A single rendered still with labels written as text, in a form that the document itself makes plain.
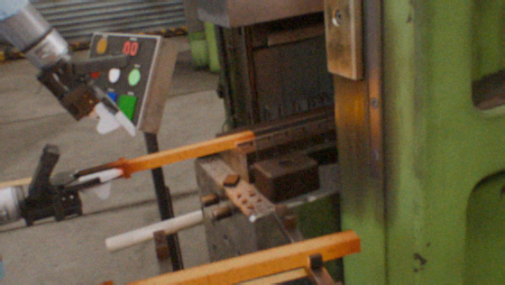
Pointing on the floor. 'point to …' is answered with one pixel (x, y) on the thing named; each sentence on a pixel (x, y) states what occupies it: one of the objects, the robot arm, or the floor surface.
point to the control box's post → (162, 197)
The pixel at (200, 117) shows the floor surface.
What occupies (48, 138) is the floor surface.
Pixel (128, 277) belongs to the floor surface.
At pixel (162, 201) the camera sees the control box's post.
